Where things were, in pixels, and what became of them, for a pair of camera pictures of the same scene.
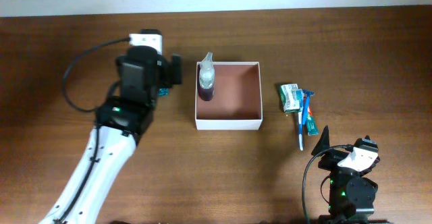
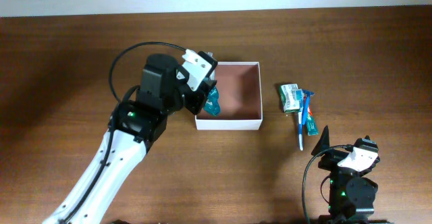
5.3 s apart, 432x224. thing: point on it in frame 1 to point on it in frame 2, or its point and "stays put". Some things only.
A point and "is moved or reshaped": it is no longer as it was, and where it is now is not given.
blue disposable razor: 307,94 stays put
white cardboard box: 237,104 stays put
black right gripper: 331,157 stays put
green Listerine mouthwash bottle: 163,92 is moved or reshaped
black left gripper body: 167,75 to 191,99
